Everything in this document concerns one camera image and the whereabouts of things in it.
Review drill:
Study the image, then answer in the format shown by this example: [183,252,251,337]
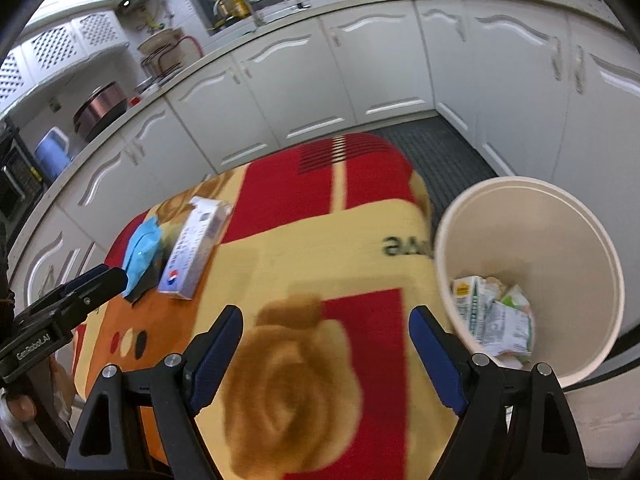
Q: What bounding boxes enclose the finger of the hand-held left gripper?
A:
[59,265,111,298]
[74,267,129,312]

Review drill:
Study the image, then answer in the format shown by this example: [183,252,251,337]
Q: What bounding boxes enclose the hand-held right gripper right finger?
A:
[408,305,588,480]

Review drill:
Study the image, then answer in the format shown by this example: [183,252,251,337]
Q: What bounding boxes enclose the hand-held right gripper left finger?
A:
[65,305,245,480]

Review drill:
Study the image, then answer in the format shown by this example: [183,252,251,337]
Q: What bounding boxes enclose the blue face mask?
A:
[121,219,166,297]

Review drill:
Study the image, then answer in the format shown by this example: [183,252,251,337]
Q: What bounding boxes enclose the white medicine box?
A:
[157,196,232,301]

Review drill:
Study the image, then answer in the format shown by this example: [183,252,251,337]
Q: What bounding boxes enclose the beige plastic bin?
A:
[434,176,626,391]

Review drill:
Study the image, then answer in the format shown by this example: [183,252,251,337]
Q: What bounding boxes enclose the white green carton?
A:
[451,275,496,348]

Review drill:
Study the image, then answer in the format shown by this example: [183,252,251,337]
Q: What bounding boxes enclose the crumpled printed packet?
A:
[472,302,535,358]

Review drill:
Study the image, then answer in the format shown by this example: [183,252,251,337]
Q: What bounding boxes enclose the black microwave oven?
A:
[0,130,46,221]

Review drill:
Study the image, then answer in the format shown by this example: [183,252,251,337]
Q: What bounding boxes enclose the red yellow printed blanket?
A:
[70,132,481,480]

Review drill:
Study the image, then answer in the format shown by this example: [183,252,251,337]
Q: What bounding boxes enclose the light blue kettle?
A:
[34,127,71,181]

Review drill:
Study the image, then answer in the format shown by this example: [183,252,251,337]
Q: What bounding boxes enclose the copper coloured cooking pot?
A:
[72,82,128,141]

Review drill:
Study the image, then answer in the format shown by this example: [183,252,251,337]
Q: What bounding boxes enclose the black ribbed floor mat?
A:
[370,115,513,221]

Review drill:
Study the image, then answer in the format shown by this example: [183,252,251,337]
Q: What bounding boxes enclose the white lattice range hood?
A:
[0,10,128,116]

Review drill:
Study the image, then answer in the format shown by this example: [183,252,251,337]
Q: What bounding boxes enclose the beige clay pot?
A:
[137,27,201,76]

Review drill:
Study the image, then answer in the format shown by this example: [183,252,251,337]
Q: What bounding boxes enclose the white kitchen base cabinets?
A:
[7,0,640,376]

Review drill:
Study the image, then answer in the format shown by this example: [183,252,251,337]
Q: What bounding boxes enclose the yellow oil bottle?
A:
[215,0,253,26]

